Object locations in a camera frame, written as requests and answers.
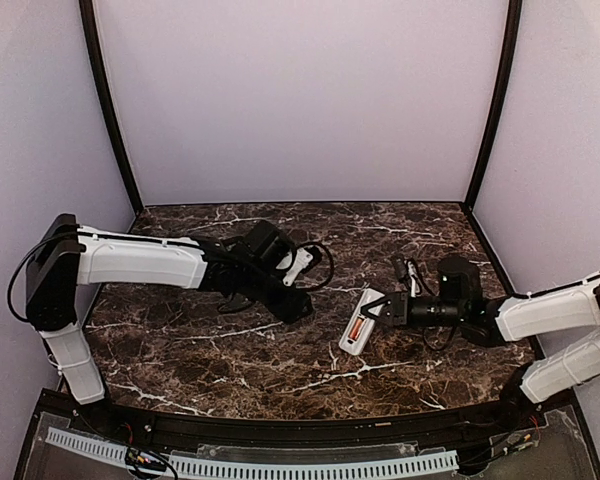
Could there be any white remote control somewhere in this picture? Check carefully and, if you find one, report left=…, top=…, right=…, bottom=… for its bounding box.
left=338, top=288, right=384, bottom=356

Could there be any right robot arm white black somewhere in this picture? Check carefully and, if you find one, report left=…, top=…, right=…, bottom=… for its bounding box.
left=357, top=255, right=600, bottom=404

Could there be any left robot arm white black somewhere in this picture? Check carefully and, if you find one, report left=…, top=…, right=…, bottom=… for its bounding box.
left=16, top=214, right=322, bottom=405

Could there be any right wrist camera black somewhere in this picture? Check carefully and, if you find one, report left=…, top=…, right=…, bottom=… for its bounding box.
left=391, top=256, right=425, bottom=297

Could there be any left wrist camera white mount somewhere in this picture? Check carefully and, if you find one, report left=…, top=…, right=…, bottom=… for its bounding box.
left=275, top=248, right=313, bottom=287

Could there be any white slotted cable duct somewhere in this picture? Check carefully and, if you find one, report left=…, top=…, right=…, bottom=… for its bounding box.
left=45, top=427, right=459, bottom=479

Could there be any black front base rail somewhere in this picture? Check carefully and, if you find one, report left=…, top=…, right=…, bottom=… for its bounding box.
left=49, top=392, right=572, bottom=451

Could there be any right black frame post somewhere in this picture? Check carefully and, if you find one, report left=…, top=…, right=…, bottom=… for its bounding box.
left=463, top=0, right=523, bottom=213

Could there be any black frame post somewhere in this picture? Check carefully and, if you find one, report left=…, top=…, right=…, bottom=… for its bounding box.
left=78, top=0, right=144, bottom=215
left=463, top=0, right=523, bottom=213

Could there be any left black frame post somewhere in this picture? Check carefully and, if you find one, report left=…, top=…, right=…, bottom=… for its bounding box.
left=78, top=0, right=144, bottom=215

